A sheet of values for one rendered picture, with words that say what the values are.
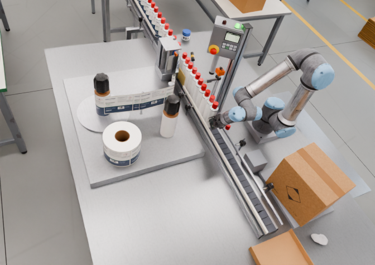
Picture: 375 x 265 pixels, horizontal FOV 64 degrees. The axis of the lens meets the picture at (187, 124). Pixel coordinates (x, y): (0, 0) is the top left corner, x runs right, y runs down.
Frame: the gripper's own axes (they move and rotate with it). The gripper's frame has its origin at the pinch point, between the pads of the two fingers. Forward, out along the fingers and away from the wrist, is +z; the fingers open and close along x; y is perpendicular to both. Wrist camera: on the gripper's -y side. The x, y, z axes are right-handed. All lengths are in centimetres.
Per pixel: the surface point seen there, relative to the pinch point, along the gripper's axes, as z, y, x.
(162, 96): 7.1, 25.8, -24.3
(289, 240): -29, -10, 71
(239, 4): 80, -106, -118
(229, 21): -34, -8, -50
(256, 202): -22, -1, 49
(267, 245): -28, 3, 69
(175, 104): -19.8, 28.7, -13.7
